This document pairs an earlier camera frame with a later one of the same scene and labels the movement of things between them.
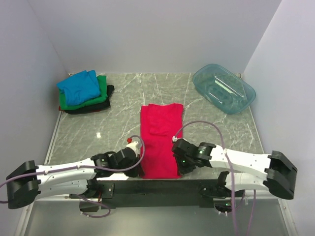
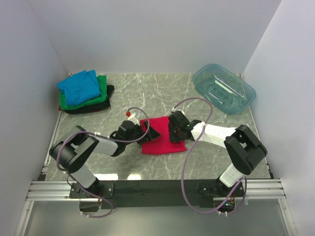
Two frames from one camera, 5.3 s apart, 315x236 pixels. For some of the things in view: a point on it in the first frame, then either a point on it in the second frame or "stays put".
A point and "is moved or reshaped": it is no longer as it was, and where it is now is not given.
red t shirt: [159, 123] is moved or reshaped
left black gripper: [134, 173] -> [150, 135]
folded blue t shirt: [81, 87] stays put
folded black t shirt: [94, 107] stays put
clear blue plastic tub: [225, 89] stays put
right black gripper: [181, 169] -> [172, 137]
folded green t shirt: [103, 96] stays put
